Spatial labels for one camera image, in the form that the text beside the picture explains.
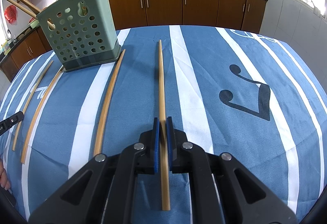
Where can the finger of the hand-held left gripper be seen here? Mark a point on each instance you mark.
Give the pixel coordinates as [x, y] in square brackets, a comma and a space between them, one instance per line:
[12, 120]

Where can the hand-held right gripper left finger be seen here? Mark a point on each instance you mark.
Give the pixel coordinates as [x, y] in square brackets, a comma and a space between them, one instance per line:
[156, 147]

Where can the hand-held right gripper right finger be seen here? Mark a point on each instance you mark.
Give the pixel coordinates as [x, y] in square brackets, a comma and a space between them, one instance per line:
[170, 147]

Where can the green perforated utensil holder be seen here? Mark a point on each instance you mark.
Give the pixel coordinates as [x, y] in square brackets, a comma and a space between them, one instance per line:
[111, 22]

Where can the person's left hand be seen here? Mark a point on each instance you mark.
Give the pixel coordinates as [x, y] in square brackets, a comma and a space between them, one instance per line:
[3, 175]

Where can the blue white striped tablecloth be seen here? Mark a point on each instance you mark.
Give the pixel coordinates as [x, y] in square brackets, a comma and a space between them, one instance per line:
[230, 149]

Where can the yellow detergent bottle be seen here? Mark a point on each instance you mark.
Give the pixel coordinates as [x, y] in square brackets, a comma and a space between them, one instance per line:
[5, 48]

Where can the sink faucet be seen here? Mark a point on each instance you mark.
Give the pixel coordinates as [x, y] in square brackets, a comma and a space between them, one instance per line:
[9, 34]

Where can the green basin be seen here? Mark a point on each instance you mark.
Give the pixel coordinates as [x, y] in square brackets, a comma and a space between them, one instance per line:
[33, 23]

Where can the hanging red plastic bag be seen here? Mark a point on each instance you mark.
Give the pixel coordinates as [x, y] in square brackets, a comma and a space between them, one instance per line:
[10, 14]

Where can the wooden base kitchen cabinets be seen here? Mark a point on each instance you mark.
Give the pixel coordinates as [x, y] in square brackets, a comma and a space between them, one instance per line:
[163, 4]

